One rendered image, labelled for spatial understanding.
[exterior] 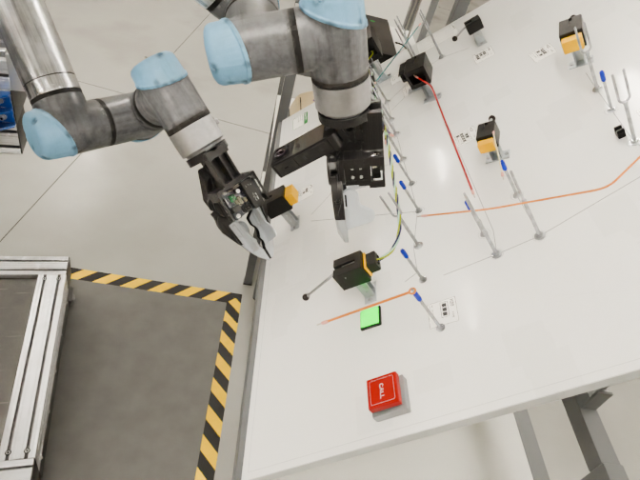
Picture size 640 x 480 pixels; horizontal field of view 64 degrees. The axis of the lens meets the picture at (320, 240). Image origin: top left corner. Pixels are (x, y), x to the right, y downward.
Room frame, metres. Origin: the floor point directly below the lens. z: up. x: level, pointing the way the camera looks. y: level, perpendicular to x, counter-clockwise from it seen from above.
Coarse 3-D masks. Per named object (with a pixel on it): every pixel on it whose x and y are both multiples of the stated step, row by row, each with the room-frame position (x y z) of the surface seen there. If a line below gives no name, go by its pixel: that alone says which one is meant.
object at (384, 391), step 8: (384, 376) 0.48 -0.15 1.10; (392, 376) 0.47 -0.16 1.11; (368, 384) 0.47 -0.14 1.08; (376, 384) 0.47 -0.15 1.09; (384, 384) 0.46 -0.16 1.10; (392, 384) 0.46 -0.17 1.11; (368, 392) 0.45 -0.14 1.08; (376, 392) 0.45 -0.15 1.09; (384, 392) 0.45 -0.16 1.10; (392, 392) 0.45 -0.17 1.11; (400, 392) 0.45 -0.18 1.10; (368, 400) 0.44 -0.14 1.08; (376, 400) 0.44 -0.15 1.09; (384, 400) 0.44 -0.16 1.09; (392, 400) 0.43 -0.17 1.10; (400, 400) 0.44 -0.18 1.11; (376, 408) 0.43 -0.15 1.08; (384, 408) 0.43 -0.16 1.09
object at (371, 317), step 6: (378, 306) 0.64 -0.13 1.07; (360, 312) 0.63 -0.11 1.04; (366, 312) 0.63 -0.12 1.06; (372, 312) 0.62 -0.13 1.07; (378, 312) 0.62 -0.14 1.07; (360, 318) 0.62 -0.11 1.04; (366, 318) 0.61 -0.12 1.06; (372, 318) 0.61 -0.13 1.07; (378, 318) 0.61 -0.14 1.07; (360, 324) 0.61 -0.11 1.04; (366, 324) 0.60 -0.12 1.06; (372, 324) 0.60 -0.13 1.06; (378, 324) 0.60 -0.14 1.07
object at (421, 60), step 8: (416, 56) 1.25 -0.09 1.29; (424, 56) 1.23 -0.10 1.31; (408, 64) 1.23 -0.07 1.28; (416, 64) 1.21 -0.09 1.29; (424, 64) 1.20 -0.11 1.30; (408, 72) 1.19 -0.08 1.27; (416, 72) 1.19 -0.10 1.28; (424, 72) 1.19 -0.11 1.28; (408, 80) 1.20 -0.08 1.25; (416, 80) 1.22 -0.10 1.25; (424, 80) 1.20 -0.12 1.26; (416, 88) 1.20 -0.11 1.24; (424, 88) 1.24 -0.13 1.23; (432, 96) 1.25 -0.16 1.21; (440, 96) 1.23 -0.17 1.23; (424, 104) 1.23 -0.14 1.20
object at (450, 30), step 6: (444, 30) 1.57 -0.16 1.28; (450, 30) 1.55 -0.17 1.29; (456, 30) 1.53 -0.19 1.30; (438, 36) 1.55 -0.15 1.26; (444, 36) 1.54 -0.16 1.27; (450, 36) 1.52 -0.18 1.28; (426, 42) 1.56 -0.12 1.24; (432, 42) 1.54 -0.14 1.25; (438, 42) 1.52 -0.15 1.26; (420, 48) 1.54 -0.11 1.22; (426, 48) 1.52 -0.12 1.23
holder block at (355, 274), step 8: (344, 256) 0.68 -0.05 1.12; (352, 256) 0.68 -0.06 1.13; (360, 256) 0.67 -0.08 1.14; (336, 264) 0.67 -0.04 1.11; (344, 264) 0.67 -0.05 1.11; (352, 264) 0.66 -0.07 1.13; (360, 264) 0.65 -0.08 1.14; (336, 272) 0.65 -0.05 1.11; (344, 272) 0.65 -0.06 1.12; (352, 272) 0.65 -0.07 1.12; (360, 272) 0.65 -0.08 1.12; (336, 280) 0.64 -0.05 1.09; (344, 280) 0.65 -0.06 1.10; (352, 280) 0.65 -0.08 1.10; (360, 280) 0.65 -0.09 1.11; (368, 280) 0.65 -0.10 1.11; (344, 288) 0.65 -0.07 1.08
